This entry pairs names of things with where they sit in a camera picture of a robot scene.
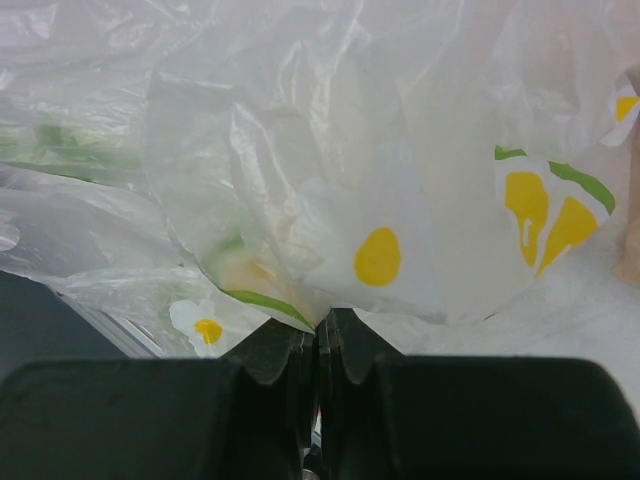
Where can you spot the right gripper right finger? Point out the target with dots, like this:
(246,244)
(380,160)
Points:
(352,422)

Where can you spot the orange tied plastic bag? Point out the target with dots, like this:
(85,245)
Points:
(628,268)

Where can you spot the clear printed plastic bag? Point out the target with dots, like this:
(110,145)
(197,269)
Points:
(194,167)

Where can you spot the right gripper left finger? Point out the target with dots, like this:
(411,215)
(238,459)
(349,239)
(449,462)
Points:
(274,406)

